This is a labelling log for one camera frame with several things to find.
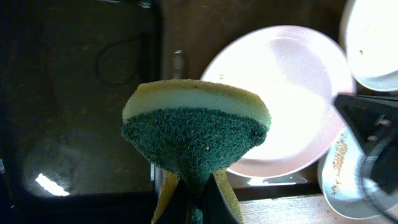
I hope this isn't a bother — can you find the small black tray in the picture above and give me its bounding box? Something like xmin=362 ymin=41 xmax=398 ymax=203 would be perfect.
xmin=1 ymin=0 xmax=161 ymax=223

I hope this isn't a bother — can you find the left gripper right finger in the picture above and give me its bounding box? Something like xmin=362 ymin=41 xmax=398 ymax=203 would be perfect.
xmin=202 ymin=174 xmax=239 ymax=224

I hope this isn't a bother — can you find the pinkish white plate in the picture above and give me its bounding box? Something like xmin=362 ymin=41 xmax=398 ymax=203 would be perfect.
xmin=201 ymin=26 xmax=356 ymax=178

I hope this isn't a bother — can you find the green yellow sponge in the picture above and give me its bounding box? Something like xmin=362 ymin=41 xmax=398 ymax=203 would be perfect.
xmin=121 ymin=79 xmax=271 ymax=223

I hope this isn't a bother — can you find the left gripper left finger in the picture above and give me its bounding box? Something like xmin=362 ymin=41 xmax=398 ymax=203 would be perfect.
xmin=155 ymin=180 xmax=192 ymax=224

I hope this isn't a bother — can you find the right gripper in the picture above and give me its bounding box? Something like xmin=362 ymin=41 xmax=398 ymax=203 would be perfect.
xmin=334 ymin=94 xmax=397 ymax=215

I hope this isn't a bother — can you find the pale blue plate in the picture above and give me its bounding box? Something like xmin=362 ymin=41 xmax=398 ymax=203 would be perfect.
xmin=318 ymin=127 xmax=381 ymax=220

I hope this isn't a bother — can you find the cream white plate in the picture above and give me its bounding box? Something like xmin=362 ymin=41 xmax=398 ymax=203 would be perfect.
xmin=339 ymin=0 xmax=397 ymax=92

